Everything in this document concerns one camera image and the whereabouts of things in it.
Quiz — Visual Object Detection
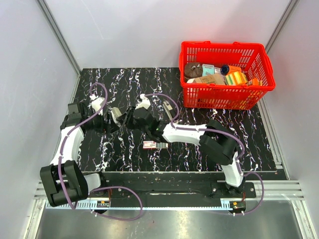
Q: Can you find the light blue card box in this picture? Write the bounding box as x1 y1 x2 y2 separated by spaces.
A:
202 64 215 76

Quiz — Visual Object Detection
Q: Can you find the brown round item in basket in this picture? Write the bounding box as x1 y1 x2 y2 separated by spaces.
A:
184 62 203 78

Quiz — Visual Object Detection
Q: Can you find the blue capped orange bottle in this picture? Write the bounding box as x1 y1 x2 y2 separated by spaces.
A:
220 65 242 76

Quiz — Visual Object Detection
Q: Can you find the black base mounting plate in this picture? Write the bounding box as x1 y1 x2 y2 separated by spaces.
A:
96 172 257 199

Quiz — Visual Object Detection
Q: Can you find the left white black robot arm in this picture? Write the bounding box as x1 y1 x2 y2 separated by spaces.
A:
40 98 112 207

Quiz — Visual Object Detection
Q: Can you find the red plastic shopping basket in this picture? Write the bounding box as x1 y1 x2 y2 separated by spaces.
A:
179 41 276 110

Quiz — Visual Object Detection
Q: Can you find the aluminium rail with ruler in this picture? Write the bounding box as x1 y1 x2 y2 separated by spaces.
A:
44 198 247 211

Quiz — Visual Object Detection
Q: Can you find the orange snack packet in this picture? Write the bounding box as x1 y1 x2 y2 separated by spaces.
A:
246 78 263 86

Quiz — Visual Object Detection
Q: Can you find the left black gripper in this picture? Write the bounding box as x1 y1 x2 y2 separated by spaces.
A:
83 108 120 134

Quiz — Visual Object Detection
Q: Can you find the brown cardboard package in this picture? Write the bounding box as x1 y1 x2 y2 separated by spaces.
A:
187 74 225 85

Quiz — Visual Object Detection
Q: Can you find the red white staple box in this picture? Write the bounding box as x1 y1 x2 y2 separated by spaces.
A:
143 141 168 149

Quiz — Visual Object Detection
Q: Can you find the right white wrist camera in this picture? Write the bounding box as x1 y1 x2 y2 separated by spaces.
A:
136 94 151 110

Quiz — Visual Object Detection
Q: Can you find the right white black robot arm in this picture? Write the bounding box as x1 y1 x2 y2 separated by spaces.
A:
117 107 245 197

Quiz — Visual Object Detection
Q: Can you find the beige stapler magazine piece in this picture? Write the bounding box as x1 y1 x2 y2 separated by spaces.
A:
111 107 122 126

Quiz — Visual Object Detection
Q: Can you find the yellow green box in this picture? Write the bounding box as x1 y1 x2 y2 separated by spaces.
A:
225 71 248 86

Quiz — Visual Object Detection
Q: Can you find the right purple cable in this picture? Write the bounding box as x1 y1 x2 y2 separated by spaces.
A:
143 93 265 216

